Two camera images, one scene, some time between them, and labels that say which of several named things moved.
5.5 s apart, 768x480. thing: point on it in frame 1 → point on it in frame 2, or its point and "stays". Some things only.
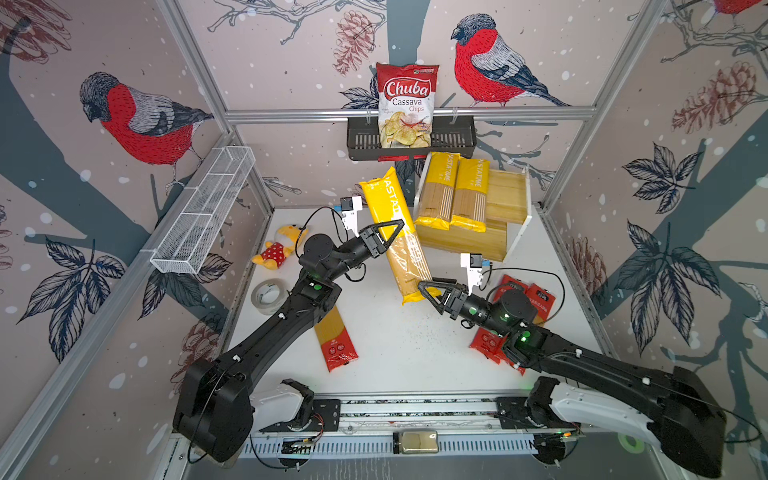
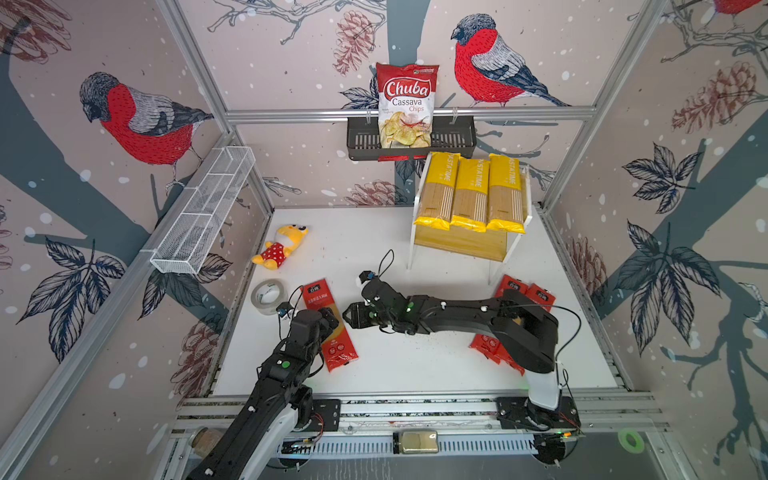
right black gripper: [451, 299] → [356, 316]
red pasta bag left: [335, 340] stays
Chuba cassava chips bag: [405, 104] stays
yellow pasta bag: [442, 171] stays
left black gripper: [378, 247] → [330, 318]
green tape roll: [638, 447] stays
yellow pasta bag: [470, 201] stays
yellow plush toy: [274, 254] stays
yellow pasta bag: [409, 263] → [505, 197]
